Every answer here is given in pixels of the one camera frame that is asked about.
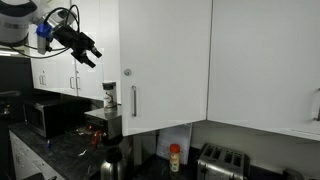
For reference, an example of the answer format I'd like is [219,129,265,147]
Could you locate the black microwave oven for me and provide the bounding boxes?
[22,98,91,139]

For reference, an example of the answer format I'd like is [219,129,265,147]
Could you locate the spice jar with red lid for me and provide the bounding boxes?
[168,143,182,173]

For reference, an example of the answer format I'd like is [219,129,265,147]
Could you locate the steel thermos black top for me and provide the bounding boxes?
[99,146,127,180]

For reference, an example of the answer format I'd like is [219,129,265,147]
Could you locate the sugar bottle with dark cap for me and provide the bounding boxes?
[102,81,119,110]

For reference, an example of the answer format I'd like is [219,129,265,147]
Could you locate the dark grey horizontal bar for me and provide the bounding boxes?
[0,89,22,99]

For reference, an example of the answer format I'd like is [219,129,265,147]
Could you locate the white cabinet door with lock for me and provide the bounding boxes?
[118,0,213,137]

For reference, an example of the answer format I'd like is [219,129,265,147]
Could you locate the ceiling light strip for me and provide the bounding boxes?
[0,49,20,58]

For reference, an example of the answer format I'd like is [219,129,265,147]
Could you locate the stainless steel coffee machine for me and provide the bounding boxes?
[83,104,134,148]

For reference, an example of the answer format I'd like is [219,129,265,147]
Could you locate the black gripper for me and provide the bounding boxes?
[54,24,103,69]

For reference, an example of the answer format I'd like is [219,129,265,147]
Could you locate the white base cabinets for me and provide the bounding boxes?
[9,131,66,180]

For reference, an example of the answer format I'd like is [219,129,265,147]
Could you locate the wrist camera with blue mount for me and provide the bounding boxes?
[35,21,55,56]

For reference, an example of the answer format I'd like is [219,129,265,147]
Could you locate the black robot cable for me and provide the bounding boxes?
[9,3,81,60]

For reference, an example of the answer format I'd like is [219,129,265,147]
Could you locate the white paper sign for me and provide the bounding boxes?
[155,123,194,165]

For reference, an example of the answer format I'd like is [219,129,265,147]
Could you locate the silver four slot toaster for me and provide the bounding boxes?
[195,142,252,180]

